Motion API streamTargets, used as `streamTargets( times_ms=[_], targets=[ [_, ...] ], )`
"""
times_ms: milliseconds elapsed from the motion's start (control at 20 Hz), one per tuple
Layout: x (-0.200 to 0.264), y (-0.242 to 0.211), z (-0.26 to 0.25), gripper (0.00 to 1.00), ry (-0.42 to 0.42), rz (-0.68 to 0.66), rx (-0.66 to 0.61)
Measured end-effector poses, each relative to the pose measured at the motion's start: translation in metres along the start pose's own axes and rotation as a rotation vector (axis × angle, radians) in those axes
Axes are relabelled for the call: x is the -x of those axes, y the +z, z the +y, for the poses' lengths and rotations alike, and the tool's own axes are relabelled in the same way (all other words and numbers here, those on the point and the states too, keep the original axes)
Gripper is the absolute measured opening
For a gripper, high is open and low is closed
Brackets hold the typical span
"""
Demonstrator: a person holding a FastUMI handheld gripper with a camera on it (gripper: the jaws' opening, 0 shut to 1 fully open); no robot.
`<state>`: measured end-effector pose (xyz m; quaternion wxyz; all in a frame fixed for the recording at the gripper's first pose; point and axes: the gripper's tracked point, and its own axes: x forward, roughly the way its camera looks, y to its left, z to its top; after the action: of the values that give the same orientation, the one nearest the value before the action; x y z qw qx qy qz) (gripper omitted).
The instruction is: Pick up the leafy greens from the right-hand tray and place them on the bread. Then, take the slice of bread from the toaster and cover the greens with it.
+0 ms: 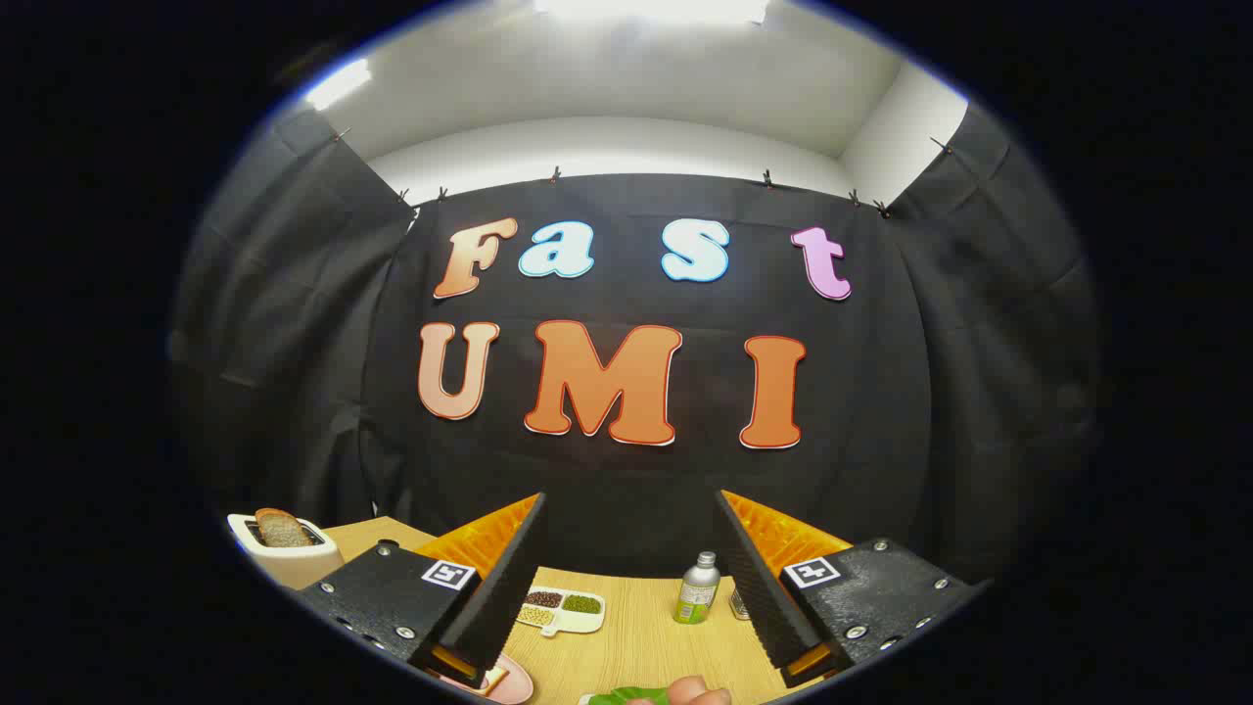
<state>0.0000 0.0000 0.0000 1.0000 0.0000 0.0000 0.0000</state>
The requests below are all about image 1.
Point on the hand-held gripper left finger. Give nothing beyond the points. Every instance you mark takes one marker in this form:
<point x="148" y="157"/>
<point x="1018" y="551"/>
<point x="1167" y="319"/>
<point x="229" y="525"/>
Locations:
<point x="509" y="587"/>

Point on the pile of dark beans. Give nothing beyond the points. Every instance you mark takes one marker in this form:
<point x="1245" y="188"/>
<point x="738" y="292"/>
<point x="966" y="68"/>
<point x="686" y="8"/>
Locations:
<point x="543" y="598"/>

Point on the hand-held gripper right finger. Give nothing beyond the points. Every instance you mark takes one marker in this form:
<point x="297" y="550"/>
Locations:
<point x="759" y="587"/>

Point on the pile of green beans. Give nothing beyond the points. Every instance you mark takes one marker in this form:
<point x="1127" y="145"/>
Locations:
<point x="582" y="604"/>

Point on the brown toast slice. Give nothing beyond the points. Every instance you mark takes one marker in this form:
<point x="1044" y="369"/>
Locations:
<point x="284" y="530"/>

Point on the white divided tray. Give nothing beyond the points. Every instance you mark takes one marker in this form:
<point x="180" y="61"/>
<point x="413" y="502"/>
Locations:
<point x="568" y="619"/>

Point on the silver bottle with green label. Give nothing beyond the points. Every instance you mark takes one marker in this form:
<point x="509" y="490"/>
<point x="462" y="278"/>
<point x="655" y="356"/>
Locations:
<point x="697" y="592"/>

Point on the green lettuce leaf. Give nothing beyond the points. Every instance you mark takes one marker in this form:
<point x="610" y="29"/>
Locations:
<point x="626" y="696"/>

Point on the white toaster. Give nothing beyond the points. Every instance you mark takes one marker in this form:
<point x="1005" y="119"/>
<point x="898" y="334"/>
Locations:
<point x="294" y="565"/>

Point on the ceiling light strip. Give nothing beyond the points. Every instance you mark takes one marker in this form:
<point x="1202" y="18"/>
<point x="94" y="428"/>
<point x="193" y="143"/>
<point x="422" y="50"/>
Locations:
<point x="651" y="8"/>
<point x="338" y="83"/>

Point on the pink plate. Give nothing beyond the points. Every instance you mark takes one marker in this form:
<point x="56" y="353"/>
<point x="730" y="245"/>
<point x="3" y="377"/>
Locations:
<point x="514" y="685"/>

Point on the pile of yellow soybeans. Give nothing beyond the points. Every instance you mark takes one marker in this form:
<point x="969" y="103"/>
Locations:
<point x="533" y="615"/>

